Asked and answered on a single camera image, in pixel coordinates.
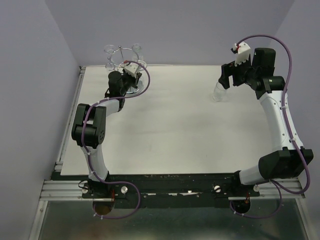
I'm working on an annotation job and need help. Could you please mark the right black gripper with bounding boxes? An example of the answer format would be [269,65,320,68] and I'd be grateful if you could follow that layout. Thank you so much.
[218,53,258,89]

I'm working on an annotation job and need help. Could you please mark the short textured wine glass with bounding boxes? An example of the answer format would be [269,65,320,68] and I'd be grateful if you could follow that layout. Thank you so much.
[212,82,227,102]

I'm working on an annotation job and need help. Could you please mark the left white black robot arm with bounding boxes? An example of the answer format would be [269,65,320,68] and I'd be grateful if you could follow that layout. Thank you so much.
[71,70,142,198]

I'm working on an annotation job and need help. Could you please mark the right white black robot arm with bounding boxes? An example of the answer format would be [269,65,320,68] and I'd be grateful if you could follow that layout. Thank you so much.
[213,42,314,196]

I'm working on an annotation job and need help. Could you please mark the back right textured glass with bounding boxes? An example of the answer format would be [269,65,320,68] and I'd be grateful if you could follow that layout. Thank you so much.
[131,43,144,62]

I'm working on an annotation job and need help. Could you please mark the chrome wine glass rack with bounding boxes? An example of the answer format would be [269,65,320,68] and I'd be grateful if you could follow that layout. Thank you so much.
[103,43,148,73]

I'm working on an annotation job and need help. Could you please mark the back left wine glass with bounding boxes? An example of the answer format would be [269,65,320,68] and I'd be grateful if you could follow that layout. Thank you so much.
[103,44,116,71]

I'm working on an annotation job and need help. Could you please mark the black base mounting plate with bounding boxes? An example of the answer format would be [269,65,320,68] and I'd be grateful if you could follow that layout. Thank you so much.
[82,173,260,209]

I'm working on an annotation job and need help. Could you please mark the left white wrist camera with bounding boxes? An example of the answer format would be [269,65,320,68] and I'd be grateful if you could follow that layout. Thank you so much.
[123,61,140,79]

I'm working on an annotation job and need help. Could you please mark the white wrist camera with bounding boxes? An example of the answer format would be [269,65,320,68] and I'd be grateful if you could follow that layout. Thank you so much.
[231,41,251,67]
[123,61,140,79]

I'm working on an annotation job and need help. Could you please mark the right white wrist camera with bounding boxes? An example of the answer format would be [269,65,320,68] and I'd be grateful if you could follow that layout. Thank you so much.
[231,41,251,67]

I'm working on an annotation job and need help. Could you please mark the aluminium rail frame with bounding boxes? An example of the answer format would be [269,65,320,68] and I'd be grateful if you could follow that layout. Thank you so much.
[30,65,309,240]

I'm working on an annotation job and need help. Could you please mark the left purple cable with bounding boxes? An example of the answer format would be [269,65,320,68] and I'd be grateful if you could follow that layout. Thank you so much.
[82,60,151,221]

